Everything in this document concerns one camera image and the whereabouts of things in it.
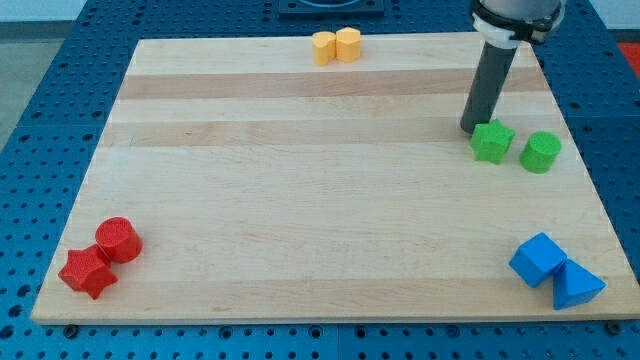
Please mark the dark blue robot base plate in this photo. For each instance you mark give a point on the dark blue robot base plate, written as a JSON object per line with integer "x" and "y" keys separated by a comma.
{"x": 290, "y": 8}

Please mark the blue triangle block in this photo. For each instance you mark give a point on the blue triangle block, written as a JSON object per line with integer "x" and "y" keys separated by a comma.
{"x": 574, "y": 285}

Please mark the green cylinder block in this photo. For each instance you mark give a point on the green cylinder block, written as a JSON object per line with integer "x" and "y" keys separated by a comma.
{"x": 540, "y": 152}

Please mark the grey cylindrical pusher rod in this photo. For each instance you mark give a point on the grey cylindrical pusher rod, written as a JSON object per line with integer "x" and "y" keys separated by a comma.
{"x": 490, "y": 76}

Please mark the yellow heart block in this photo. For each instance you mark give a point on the yellow heart block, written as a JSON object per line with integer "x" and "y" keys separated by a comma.
{"x": 323, "y": 47}

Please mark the red star block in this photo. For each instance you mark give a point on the red star block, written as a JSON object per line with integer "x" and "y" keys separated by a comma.
{"x": 88, "y": 270}

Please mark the blue cube block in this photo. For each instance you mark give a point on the blue cube block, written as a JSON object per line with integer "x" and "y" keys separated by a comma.
{"x": 537, "y": 259}

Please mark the wooden board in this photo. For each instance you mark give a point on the wooden board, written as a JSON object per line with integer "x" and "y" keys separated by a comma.
{"x": 267, "y": 189}

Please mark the red cylinder block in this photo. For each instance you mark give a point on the red cylinder block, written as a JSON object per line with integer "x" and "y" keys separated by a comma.
{"x": 119, "y": 240}

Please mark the yellow hexagon block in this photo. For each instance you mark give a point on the yellow hexagon block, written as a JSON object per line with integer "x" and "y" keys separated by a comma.
{"x": 348, "y": 44}

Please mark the green star block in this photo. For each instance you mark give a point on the green star block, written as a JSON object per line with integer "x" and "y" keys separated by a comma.
{"x": 491, "y": 141}

